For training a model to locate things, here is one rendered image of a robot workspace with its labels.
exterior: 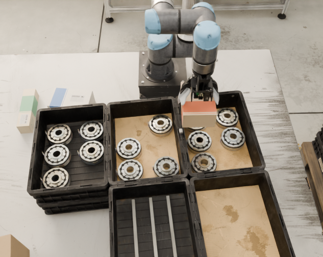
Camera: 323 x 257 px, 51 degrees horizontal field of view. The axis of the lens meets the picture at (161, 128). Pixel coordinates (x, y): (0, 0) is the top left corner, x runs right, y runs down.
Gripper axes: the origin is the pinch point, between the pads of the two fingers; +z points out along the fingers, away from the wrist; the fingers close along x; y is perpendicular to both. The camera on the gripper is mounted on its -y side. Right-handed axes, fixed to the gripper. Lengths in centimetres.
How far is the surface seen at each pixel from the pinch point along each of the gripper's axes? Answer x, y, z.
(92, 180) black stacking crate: -42, 18, 27
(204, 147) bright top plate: 4.2, 5.6, 23.8
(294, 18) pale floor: 115, -189, 111
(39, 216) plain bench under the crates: -66, 28, 40
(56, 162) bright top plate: -57, 11, 24
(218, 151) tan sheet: 10.5, 6.1, 26.6
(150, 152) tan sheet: -18.7, 5.6, 26.7
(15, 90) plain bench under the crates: -92, -43, 40
